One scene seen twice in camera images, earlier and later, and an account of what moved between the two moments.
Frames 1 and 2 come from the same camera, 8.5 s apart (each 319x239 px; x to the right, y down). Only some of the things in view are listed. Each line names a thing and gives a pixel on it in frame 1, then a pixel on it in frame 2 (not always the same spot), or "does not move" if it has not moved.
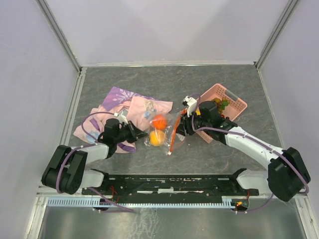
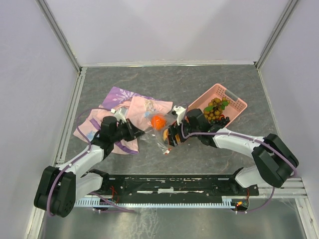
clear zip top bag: [163, 129] does not move
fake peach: [156, 138] -> [165, 134]
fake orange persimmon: [159, 122] does not move
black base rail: [169, 187] does not move
